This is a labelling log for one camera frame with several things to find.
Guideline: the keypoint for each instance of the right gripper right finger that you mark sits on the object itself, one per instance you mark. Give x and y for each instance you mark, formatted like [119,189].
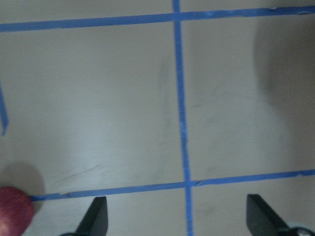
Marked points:
[262,220]

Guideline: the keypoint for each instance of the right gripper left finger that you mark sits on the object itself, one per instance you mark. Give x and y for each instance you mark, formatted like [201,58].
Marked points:
[95,221]

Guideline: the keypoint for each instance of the red yellow apple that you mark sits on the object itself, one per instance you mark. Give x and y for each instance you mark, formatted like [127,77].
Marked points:
[16,211]

